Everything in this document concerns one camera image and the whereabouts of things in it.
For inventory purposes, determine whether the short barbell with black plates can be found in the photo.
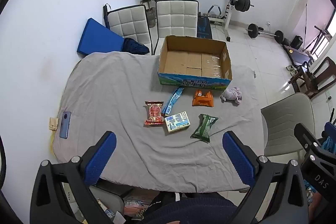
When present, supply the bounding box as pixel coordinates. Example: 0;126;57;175
246;23;285;43

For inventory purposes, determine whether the dark blue cloth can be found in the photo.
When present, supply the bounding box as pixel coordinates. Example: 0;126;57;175
123;38;150;55

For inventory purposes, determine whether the blue foam mat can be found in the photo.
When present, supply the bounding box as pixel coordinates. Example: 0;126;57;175
77;18;125;58

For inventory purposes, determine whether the long blue snack packet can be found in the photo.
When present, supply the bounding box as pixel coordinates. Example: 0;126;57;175
161;87;184;116

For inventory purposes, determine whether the black speaker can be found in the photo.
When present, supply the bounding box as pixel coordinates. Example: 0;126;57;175
291;35;303;49

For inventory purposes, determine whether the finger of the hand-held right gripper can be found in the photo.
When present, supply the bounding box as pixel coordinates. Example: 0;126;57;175
294;123;330;159
325;122;336;138

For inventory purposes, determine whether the person's right forearm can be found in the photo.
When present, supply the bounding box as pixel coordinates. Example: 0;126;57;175
306;189;324;216

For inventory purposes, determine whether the orange snack packet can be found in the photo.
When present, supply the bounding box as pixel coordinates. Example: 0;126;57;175
192;89;214;107

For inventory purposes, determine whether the purple cloth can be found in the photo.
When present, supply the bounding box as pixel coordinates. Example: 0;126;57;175
220;87;243;105

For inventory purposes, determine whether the black and blue weight bench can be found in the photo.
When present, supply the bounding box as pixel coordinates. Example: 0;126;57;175
196;13;213;39

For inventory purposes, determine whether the black strap pole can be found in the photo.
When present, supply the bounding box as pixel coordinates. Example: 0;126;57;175
103;4;111;29

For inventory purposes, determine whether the grey ab trainer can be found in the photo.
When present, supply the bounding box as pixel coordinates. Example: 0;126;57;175
207;5;224;19

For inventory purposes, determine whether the pink plastic bag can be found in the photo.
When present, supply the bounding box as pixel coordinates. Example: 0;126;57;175
123;195;155;222

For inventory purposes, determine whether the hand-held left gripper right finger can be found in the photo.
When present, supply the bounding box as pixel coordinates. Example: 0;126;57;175
222;131;309;224

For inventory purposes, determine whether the white barbell rack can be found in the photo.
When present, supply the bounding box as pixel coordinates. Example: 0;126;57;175
167;0;242;42

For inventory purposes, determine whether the grey plastic jug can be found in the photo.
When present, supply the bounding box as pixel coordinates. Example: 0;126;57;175
140;0;158;28

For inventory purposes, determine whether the window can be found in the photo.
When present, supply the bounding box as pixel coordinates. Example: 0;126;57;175
314;10;336;58

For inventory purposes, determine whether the cardboard box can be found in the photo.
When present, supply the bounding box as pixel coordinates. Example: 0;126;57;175
157;35;234;91

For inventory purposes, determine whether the dark green snack packet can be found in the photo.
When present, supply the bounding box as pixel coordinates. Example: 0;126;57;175
190;114;219;144

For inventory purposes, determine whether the blue plastic bag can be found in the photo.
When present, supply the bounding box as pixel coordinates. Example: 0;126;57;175
322;136;336;155

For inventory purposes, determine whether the white and green tissue pack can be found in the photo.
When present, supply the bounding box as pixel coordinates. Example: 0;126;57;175
165;111;192;134

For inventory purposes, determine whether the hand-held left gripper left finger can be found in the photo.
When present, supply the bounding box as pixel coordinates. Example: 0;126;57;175
30;131;117;224

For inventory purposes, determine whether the person's dark clothing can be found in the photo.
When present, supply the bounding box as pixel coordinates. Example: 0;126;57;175
142;192;238;224

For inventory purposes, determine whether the beige plastic chair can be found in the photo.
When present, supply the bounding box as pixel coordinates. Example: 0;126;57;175
261;93;315;159

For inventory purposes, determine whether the dark wooden chair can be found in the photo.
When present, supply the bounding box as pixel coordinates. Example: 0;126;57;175
288;56;336;100

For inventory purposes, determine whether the black metal stand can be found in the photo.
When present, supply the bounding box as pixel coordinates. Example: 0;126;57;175
302;4;331;54

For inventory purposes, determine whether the white quilted chair black frame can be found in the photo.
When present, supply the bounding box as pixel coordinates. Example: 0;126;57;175
106;5;153;55

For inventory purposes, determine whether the red snack packet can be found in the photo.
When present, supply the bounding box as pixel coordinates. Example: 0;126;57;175
144;101;165;126

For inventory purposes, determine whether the grey table cloth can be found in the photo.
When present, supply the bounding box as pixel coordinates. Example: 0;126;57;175
51;51;268;193

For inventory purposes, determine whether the blue smartphone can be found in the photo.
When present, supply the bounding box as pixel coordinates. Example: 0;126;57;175
59;111;71;139

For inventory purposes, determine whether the black treadmill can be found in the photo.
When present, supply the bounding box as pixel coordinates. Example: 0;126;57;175
282;44;314;64

